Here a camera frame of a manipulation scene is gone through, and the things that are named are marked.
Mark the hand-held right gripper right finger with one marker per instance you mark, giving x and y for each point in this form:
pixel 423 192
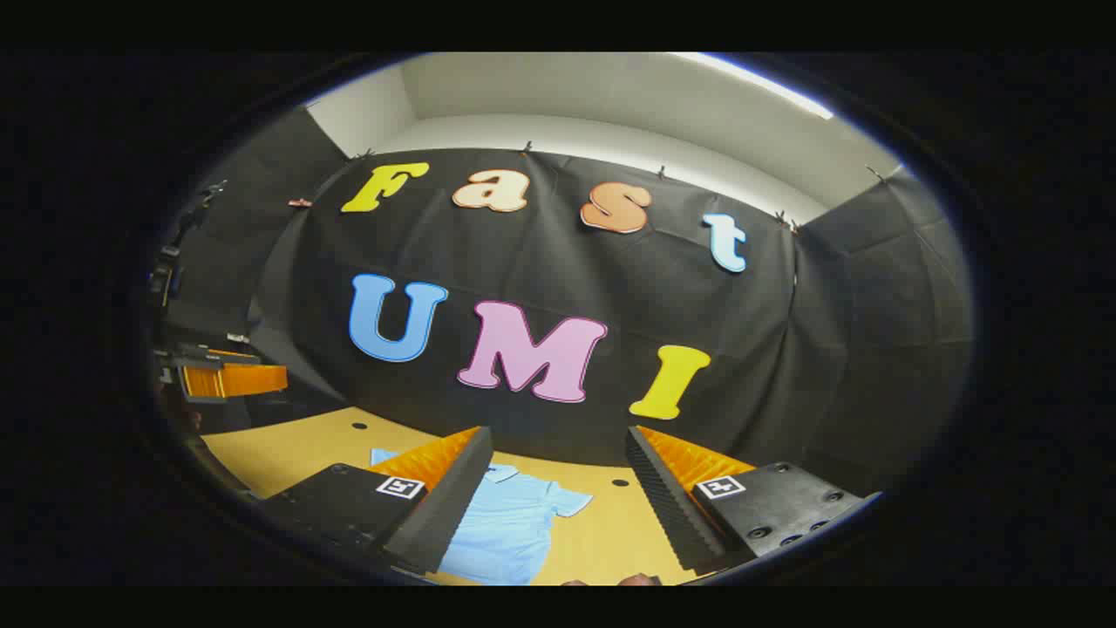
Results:
pixel 671 506

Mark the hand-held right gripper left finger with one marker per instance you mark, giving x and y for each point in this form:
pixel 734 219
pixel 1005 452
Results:
pixel 453 506

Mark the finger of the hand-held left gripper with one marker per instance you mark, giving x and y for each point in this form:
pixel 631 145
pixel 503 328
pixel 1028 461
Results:
pixel 235 382
pixel 205 356

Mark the light blue polo T-shirt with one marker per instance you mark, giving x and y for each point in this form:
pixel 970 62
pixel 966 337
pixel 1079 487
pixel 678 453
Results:
pixel 514 523

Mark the black backdrop cloth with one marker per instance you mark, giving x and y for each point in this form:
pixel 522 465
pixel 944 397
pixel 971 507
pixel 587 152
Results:
pixel 540 262

